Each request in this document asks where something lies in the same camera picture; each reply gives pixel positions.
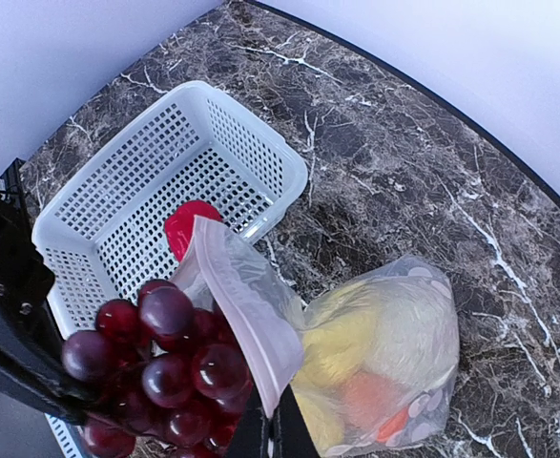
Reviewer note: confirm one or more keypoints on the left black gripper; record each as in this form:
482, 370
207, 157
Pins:
29, 373

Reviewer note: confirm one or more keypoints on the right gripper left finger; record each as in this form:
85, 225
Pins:
251, 437

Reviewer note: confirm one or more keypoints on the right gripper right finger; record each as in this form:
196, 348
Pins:
289, 433

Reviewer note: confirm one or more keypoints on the yellow toy fruit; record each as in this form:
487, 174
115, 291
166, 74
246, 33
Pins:
324, 425
336, 349

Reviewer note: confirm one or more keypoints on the orange toy pumpkin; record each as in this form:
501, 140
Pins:
375, 404

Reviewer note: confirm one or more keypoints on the dark red toy grapes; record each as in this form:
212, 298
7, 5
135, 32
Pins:
163, 368

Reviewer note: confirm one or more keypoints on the clear zip top bag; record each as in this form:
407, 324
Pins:
268, 319

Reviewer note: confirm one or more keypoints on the white plastic basket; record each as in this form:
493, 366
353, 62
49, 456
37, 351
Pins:
102, 234

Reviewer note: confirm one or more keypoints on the white toy cauliflower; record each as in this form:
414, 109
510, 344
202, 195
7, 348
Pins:
417, 335

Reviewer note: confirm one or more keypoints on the red toy bell pepper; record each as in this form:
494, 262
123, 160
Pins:
178, 227

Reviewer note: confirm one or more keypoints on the white slotted cable duct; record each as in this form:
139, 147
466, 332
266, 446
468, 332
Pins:
67, 437

